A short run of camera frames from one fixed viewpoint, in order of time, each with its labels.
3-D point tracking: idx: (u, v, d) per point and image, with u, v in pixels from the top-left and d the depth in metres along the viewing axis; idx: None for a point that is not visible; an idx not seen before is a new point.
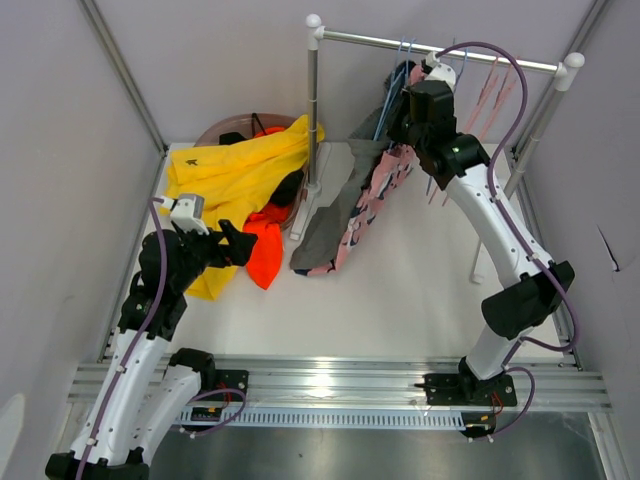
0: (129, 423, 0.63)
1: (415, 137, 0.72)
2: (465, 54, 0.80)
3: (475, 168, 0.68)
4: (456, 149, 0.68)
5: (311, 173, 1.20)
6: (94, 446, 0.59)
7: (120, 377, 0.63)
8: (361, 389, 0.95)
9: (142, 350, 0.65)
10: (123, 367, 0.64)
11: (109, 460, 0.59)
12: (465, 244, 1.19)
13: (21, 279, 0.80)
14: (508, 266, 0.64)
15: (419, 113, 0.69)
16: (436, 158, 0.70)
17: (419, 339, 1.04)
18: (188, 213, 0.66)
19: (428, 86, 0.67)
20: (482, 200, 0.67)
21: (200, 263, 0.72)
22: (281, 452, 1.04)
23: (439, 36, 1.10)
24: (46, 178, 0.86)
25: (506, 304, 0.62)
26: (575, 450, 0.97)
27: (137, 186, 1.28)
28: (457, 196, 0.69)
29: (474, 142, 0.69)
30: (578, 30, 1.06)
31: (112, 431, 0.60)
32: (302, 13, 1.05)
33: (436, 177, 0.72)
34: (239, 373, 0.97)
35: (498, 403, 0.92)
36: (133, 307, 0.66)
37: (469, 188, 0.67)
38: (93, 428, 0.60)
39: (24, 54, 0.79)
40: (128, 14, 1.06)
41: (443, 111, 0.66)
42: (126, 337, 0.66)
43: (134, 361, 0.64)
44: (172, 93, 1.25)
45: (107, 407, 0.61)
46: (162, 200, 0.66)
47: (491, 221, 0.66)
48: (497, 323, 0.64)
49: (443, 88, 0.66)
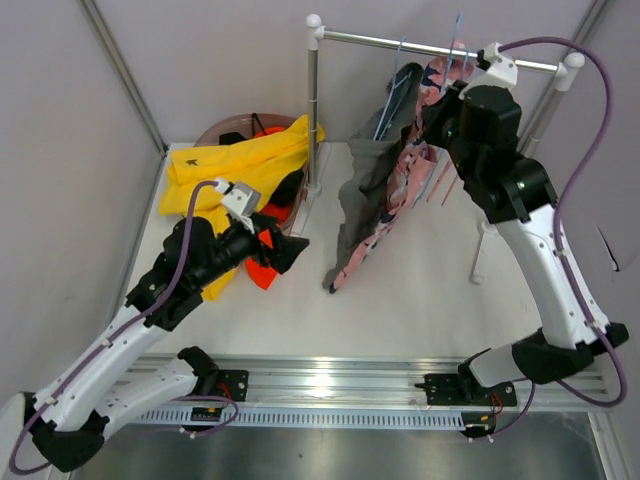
0: (93, 397, 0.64)
1: (460, 154, 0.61)
2: (465, 54, 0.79)
3: (542, 209, 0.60)
4: (521, 182, 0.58)
5: (312, 173, 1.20)
6: (53, 406, 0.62)
7: (103, 350, 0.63)
8: (361, 389, 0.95)
9: (132, 334, 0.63)
10: (109, 343, 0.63)
11: (57, 425, 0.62)
12: (465, 244, 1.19)
13: (21, 279, 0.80)
14: (563, 329, 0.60)
15: (472, 130, 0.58)
16: (493, 190, 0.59)
17: (420, 339, 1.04)
18: (242, 204, 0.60)
19: (491, 98, 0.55)
20: (544, 253, 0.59)
21: (233, 257, 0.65)
22: (281, 453, 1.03)
23: (440, 36, 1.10)
24: (46, 178, 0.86)
25: (549, 364, 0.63)
26: (575, 448, 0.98)
27: (137, 186, 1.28)
28: (515, 241, 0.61)
29: (538, 167, 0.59)
30: (577, 31, 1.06)
31: (72, 399, 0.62)
32: (302, 13, 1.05)
33: (489, 211, 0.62)
34: (239, 373, 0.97)
35: (498, 403, 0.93)
36: (148, 291, 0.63)
37: (533, 238, 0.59)
38: (57, 390, 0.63)
39: (25, 54, 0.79)
40: (129, 14, 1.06)
41: (505, 133, 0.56)
42: (128, 311, 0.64)
43: (121, 341, 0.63)
44: (172, 93, 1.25)
45: (76, 375, 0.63)
46: (217, 184, 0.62)
47: (553, 278, 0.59)
48: (535, 371, 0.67)
49: (507, 103, 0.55)
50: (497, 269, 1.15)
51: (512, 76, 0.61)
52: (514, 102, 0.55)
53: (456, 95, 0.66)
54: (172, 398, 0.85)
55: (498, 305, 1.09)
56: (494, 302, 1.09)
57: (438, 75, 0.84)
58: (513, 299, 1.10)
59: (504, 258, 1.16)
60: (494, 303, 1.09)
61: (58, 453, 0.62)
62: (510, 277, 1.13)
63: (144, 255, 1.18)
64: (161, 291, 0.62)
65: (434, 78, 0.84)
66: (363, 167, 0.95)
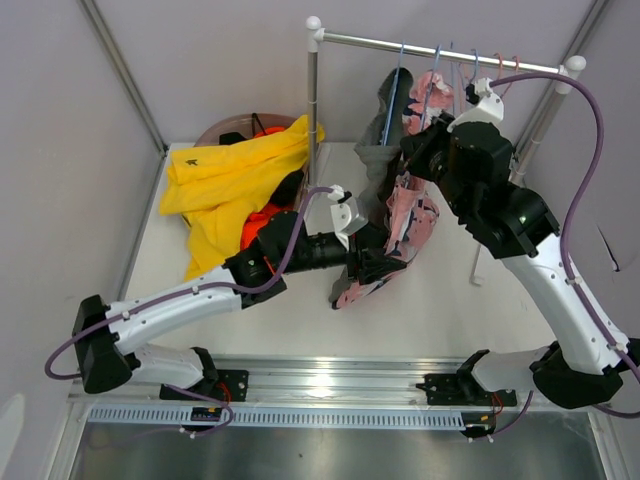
0: (155, 332, 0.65)
1: (450, 191, 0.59)
2: (475, 57, 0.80)
3: (547, 240, 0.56)
4: (523, 217, 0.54)
5: (313, 173, 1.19)
6: (123, 321, 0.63)
7: (188, 293, 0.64)
8: (361, 389, 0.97)
9: (217, 292, 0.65)
10: (196, 289, 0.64)
11: (118, 340, 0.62)
12: (464, 245, 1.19)
13: (21, 279, 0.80)
14: (587, 356, 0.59)
15: (464, 168, 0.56)
16: (496, 227, 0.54)
17: (421, 339, 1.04)
18: (342, 223, 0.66)
19: (480, 136, 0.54)
20: (556, 282, 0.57)
21: (323, 259, 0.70)
22: (281, 452, 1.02)
23: (440, 36, 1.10)
24: (46, 178, 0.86)
25: (574, 390, 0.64)
26: (576, 448, 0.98)
27: (137, 186, 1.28)
28: (523, 274, 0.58)
29: (535, 196, 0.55)
30: (577, 31, 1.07)
31: (142, 324, 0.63)
32: (303, 14, 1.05)
33: (492, 248, 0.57)
34: (240, 373, 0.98)
35: (498, 403, 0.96)
36: (245, 268, 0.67)
37: (544, 270, 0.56)
38: (135, 309, 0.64)
39: (25, 55, 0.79)
40: (128, 14, 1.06)
41: (499, 168, 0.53)
42: (223, 271, 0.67)
43: (207, 293, 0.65)
44: (172, 93, 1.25)
45: (156, 303, 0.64)
46: (334, 191, 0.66)
47: (568, 306, 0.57)
48: (558, 394, 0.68)
49: (497, 139, 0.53)
50: (497, 269, 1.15)
51: (499, 112, 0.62)
52: (501, 136, 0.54)
53: (443, 128, 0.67)
54: (176, 384, 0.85)
55: (499, 306, 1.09)
56: (493, 303, 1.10)
57: (418, 103, 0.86)
58: (513, 300, 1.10)
59: None
60: (494, 303, 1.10)
61: (99, 370, 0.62)
62: (509, 276, 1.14)
63: (144, 255, 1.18)
64: (251, 271, 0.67)
65: (414, 104, 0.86)
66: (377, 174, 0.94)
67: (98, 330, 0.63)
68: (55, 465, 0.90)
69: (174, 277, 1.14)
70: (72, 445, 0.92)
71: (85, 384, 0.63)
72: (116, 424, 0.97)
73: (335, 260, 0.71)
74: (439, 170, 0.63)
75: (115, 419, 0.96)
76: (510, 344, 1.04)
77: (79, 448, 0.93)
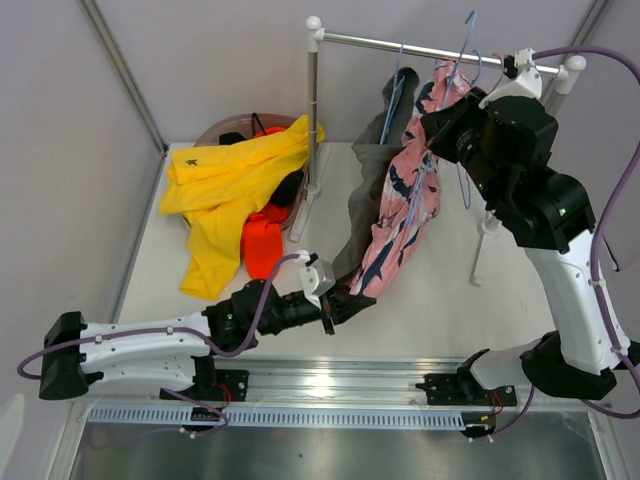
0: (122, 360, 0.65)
1: (483, 173, 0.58)
2: (479, 57, 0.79)
3: (581, 237, 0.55)
4: (562, 209, 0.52)
5: (312, 173, 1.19)
6: (94, 344, 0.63)
7: (162, 333, 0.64)
8: (361, 389, 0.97)
9: (184, 337, 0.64)
10: (171, 331, 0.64)
11: (84, 361, 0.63)
12: (466, 245, 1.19)
13: (20, 280, 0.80)
14: (589, 356, 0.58)
15: (501, 148, 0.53)
16: (530, 215, 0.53)
17: (421, 339, 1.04)
18: (311, 287, 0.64)
19: (525, 114, 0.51)
20: (580, 281, 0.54)
21: (297, 318, 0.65)
22: (280, 452, 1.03)
23: (440, 36, 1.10)
24: (47, 179, 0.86)
25: (568, 383, 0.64)
26: (576, 447, 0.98)
27: (137, 186, 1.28)
28: (547, 266, 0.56)
29: (575, 184, 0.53)
30: (577, 31, 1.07)
31: (111, 350, 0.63)
32: (303, 14, 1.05)
33: (521, 235, 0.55)
34: (240, 373, 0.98)
35: (498, 403, 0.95)
36: (221, 321, 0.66)
37: (570, 267, 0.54)
38: (107, 335, 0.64)
39: (25, 55, 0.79)
40: (128, 15, 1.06)
41: (542, 149, 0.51)
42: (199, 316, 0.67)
43: (179, 338, 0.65)
44: (172, 93, 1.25)
45: (131, 334, 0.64)
46: (300, 256, 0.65)
47: (586, 308, 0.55)
48: (550, 382, 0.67)
49: (541, 118, 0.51)
50: (497, 269, 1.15)
51: (537, 87, 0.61)
52: (547, 112, 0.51)
53: (475, 105, 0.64)
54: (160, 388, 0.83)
55: (499, 306, 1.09)
56: (494, 303, 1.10)
57: (431, 103, 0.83)
58: (515, 300, 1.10)
59: (504, 258, 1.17)
60: (494, 304, 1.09)
61: (58, 385, 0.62)
62: (510, 277, 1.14)
63: (143, 255, 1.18)
64: (224, 328, 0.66)
65: (429, 102, 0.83)
66: (372, 174, 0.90)
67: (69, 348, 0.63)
68: (55, 465, 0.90)
69: (174, 277, 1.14)
70: (72, 446, 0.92)
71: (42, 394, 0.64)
72: (115, 425, 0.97)
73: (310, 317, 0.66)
74: (468, 150, 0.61)
75: (115, 419, 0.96)
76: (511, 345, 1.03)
77: (79, 448, 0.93)
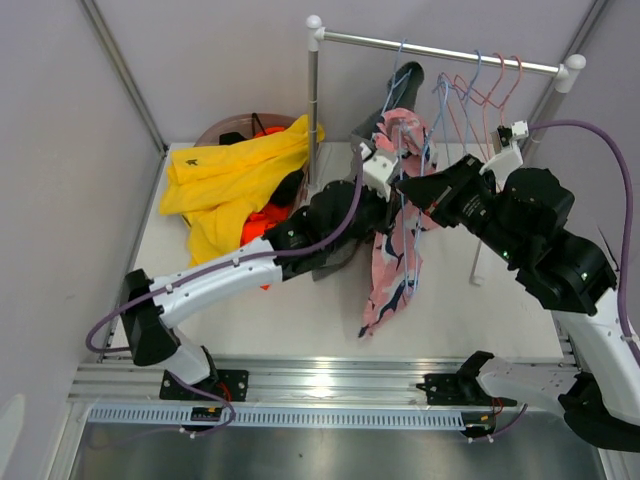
0: (198, 304, 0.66)
1: (507, 243, 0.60)
2: (478, 57, 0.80)
3: (606, 296, 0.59)
4: (584, 272, 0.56)
5: (312, 173, 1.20)
6: (166, 294, 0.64)
7: (230, 265, 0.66)
8: (361, 389, 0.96)
9: (259, 264, 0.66)
10: (237, 261, 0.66)
11: (163, 312, 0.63)
12: (465, 245, 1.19)
13: (20, 279, 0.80)
14: (634, 409, 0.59)
15: (523, 220, 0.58)
16: (555, 282, 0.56)
17: (421, 340, 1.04)
18: (385, 171, 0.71)
19: (541, 190, 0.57)
20: (612, 339, 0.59)
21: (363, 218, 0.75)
22: (281, 452, 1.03)
23: (440, 36, 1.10)
24: (46, 177, 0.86)
25: (614, 436, 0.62)
26: (576, 449, 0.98)
27: (137, 186, 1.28)
28: (578, 327, 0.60)
29: (590, 245, 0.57)
30: (576, 32, 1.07)
31: (185, 296, 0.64)
32: (304, 14, 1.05)
33: (549, 300, 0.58)
34: (239, 373, 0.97)
35: (498, 404, 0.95)
36: (285, 238, 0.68)
37: (600, 328, 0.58)
38: (177, 282, 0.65)
39: (24, 53, 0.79)
40: (128, 14, 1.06)
41: (560, 221, 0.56)
42: (262, 243, 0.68)
43: (249, 265, 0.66)
44: (172, 93, 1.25)
45: (199, 275, 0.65)
46: (363, 149, 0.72)
47: (622, 362, 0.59)
48: (588, 434, 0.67)
49: (554, 193, 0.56)
50: (497, 269, 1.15)
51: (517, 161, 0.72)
52: (558, 188, 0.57)
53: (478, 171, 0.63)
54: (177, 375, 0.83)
55: (499, 306, 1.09)
56: (494, 304, 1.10)
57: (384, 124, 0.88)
58: (515, 300, 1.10)
59: (503, 258, 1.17)
60: (494, 304, 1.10)
61: (148, 345, 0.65)
62: (511, 277, 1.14)
63: (144, 255, 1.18)
64: (296, 243, 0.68)
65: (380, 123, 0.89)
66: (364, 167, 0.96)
67: (145, 303, 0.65)
68: (55, 465, 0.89)
69: None
70: (72, 445, 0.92)
71: (134, 358, 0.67)
72: (116, 424, 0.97)
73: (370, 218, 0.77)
74: (483, 218, 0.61)
75: (115, 419, 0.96)
76: (510, 345, 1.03)
77: (79, 448, 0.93)
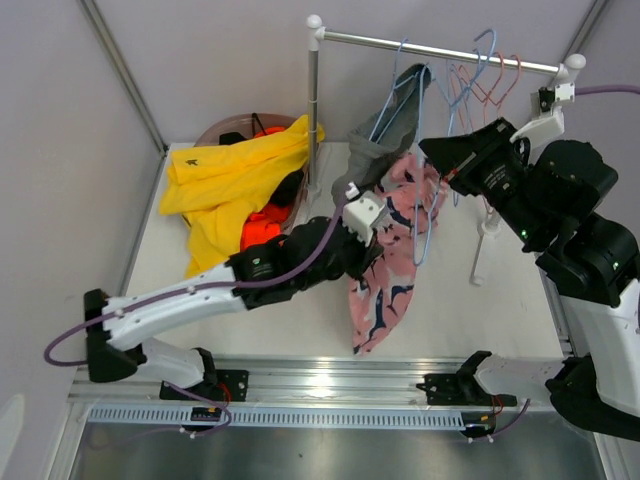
0: (151, 331, 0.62)
1: (527, 220, 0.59)
2: (479, 57, 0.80)
3: (630, 287, 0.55)
4: (616, 262, 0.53)
5: (312, 173, 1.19)
6: (117, 319, 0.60)
7: (184, 292, 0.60)
8: (361, 389, 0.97)
9: (214, 295, 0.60)
10: (193, 288, 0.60)
11: (111, 338, 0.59)
12: (465, 245, 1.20)
13: (19, 279, 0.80)
14: (631, 400, 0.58)
15: (556, 198, 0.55)
16: (583, 269, 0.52)
17: (423, 341, 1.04)
18: (370, 216, 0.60)
19: (581, 167, 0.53)
20: (627, 333, 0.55)
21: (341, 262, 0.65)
22: (281, 453, 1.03)
23: (440, 36, 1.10)
24: (46, 177, 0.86)
25: (603, 423, 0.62)
26: (576, 448, 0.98)
27: (137, 185, 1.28)
28: (593, 315, 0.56)
29: (621, 230, 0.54)
30: (577, 31, 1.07)
31: (136, 322, 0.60)
32: (304, 14, 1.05)
33: (567, 287, 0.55)
34: (240, 373, 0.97)
35: (498, 403, 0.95)
36: (248, 266, 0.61)
37: (620, 320, 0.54)
38: (130, 306, 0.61)
39: (24, 53, 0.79)
40: (128, 14, 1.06)
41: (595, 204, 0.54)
42: (224, 270, 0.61)
43: (204, 295, 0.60)
44: (172, 93, 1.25)
45: (152, 302, 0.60)
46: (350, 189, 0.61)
47: (632, 355, 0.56)
48: (576, 415, 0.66)
49: (594, 169, 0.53)
50: (497, 270, 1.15)
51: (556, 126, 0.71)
52: (600, 165, 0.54)
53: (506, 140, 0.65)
54: (173, 382, 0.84)
55: (500, 306, 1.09)
56: (494, 303, 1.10)
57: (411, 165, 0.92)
58: (515, 300, 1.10)
59: (503, 259, 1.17)
60: (495, 304, 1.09)
61: (101, 363, 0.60)
62: (511, 277, 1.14)
63: (144, 255, 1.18)
64: (260, 273, 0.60)
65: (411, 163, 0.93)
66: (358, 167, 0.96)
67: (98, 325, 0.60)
68: (55, 466, 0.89)
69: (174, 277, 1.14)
70: (72, 445, 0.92)
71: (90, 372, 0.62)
72: (116, 424, 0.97)
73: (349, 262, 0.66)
74: (505, 191, 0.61)
75: (115, 419, 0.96)
76: (511, 345, 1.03)
77: (79, 448, 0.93)
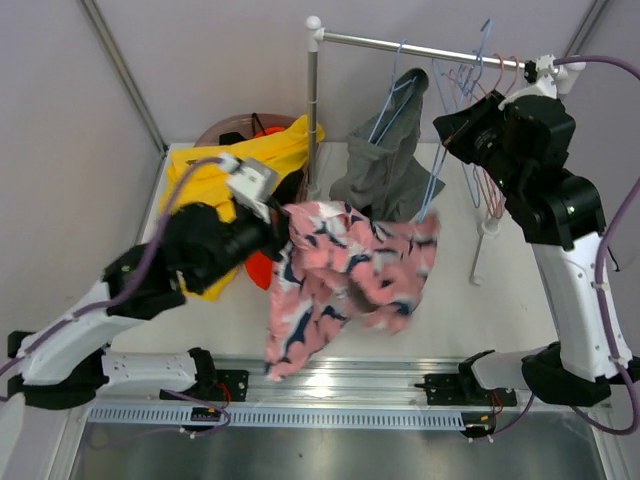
0: (62, 362, 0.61)
1: (503, 171, 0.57)
2: (479, 57, 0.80)
3: (587, 238, 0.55)
4: (572, 206, 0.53)
5: (312, 173, 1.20)
6: (25, 359, 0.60)
7: (67, 323, 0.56)
8: (361, 389, 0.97)
9: (93, 319, 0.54)
10: (73, 317, 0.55)
11: (26, 379, 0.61)
12: (465, 245, 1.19)
13: (19, 280, 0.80)
14: (586, 361, 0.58)
15: (519, 142, 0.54)
16: (538, 208, 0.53)
17: (424, 342, 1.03)
18: (253, 188, 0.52)
19: (543, 111, 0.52)
20: (582, 281, 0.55)
21: (242, 250, 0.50)
22: (281, 453, 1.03)
23: (440, 36, 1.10)
24: (46, 179, 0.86)
25: (561, 388, 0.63)
26: (576, 449, 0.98)
27: (136, 186, 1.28)
28: (551, 265, 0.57)
29: (587, 186, 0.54)
30: (577, 32, 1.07)
31: (39, 362, 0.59)
32: (303, 14, 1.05)
33: (530, 230, 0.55)
34: (240, 373, 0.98)
35: (498, 403, 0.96)
36: (120, 277, 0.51)
37: (573, 265, 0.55)
38: (33, 347, 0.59)
39: (24, 54, 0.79)
40: (128, 15, 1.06)
41: (557, 146, 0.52)
42: (98, 288, 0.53)
43: (85, 320, 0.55)
44: (172, 93, 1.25)
45: (46, 339, 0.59)
46: (223, 160, 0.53)
47: (585, 310, 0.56)
48: (540, 387, 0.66)
49: (560, 117, 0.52)
50: (497, 270, 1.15)
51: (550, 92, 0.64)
52: (568, 115, 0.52)
53: (496, 106, 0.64)
54: (162, 387, 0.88)
55: (499, 306, 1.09)
56: (494, 303, 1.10)
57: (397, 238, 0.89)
58: (515, 300, 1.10)
59: (504, 259, 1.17)
60: (495, 304, 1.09)
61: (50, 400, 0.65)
62: (511, 277, 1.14)
63: None
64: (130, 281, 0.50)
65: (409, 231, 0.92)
66: (357, 167, 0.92)
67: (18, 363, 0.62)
68: (55, 466, 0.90)
69: None
70: (72, 446, 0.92)
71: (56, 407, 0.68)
72: (115, 425, 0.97)
73: (254, 247, 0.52)
74: (487, 149, 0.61)
75: (115, 419, 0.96)
76: (511, 345, 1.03)
77: (79, 448, 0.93)
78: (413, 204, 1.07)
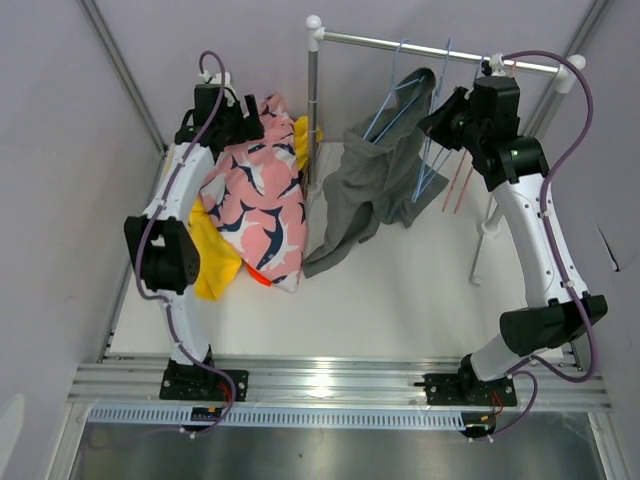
0: (186, 205, 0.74)
1: (472, 134, 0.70)
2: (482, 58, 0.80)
3: (532, 177, 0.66)
4: (515, 151, 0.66)
5: (311, 173, 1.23)
6: (164, 208, 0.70)
7: (181, 167, 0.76)
8: (361, 389, 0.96)
9: (198, 151, 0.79)
10: (183, 160, 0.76)
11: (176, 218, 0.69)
12: (465, 244, 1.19)
13: (20, 279, 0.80)
14: (540, 287, 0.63)
15: (480, 107, 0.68)
16: (490, 156, 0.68)
17: (423, 342, 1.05)
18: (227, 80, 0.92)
19: (496, 80, 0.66)
20: (529, 213, 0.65)
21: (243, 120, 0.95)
22: (281, 453, 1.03)
23: (439, 38, 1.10)
24: (46, 178, 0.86)
25: (525, 324, 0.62)
26: (576, 448, 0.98)
27: (137, 186, 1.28)
28: (504, 201, 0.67)
29: (537, 145, 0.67)
30: (576, 32, 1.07)
31: (177, 203, 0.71)
32: (303, 14, 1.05)
33: (487, 177, 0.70)
34: (239, 373, 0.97)
35: (498, 403, 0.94)
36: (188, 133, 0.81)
37: (519, 198, 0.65)
38: (162, 197, 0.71)
39: (26, 55, 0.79)
40: (128, 15, 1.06)
41: (506, 108, 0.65)
42: (182, 145, 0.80)
43: (192, 158, 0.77)
44: (171, 94, 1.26)
45: (172, 185, 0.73)
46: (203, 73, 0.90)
47: (533, 234, 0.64)
48: (512, 337, 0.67)
49: (510, 84, 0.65)
50: (497, 270, 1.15)
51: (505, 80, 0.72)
52: (516, 84, 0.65)
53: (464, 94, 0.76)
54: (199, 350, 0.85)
55: (499, 305, 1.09)
56: (494, 303, 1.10)
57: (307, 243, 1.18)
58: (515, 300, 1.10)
59: (504, 257, 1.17)
60: (495, 304, 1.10)
61: (184, 242, 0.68)
62: (511, 277, 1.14)
63: None
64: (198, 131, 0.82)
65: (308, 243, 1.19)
66: (349, 163, 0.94)
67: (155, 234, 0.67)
68: (55, 466, 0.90)
69: None
70: (72, 446, 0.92)
71: (181, 270, 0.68)
72: (115, 425, 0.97)
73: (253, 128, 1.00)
74: (460, 125, 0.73)
75: (115, 419, 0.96)
76: None
77: (79, 448, 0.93)
78: (417, 205, 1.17)
